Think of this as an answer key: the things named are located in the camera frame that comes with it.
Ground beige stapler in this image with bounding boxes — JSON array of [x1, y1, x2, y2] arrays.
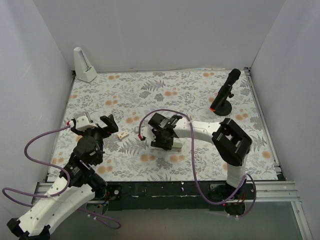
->
[[171, 142, 183, 152]]

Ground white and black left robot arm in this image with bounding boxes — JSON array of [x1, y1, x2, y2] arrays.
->
[[7, 112, 119, 240]]

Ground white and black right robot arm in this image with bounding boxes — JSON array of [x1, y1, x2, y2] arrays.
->
[[140, 113, 252, 199]]

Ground floral patterned table mat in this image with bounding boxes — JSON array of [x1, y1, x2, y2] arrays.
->
[[51, 70, 278, 182]]

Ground white metronome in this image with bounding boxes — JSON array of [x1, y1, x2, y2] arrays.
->
[[73, 47, 98, 83]]

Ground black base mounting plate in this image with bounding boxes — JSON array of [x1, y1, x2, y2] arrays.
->
[[98, 181, 255, 214]]

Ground black microphone stand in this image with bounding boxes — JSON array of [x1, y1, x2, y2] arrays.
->
[[214, 91, 234, 116]]

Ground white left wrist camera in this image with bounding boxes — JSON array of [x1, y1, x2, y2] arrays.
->
[[67, 112, 96, 131]]

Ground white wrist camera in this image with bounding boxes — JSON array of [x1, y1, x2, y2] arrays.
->
[[67, 112, 96, 131], [138, 126, 155, 143]]

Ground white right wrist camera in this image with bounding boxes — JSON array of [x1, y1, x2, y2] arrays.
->
[[138, 126, 155, 143]]

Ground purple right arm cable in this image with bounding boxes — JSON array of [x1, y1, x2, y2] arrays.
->
[[138, 109, 258, 219]]

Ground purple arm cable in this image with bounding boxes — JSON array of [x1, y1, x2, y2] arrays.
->
[[1, 124, 122, 230], [138, 109, 258, 219]]

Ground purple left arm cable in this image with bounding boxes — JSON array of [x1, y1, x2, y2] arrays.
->
[[1, 124, 122, 230]]

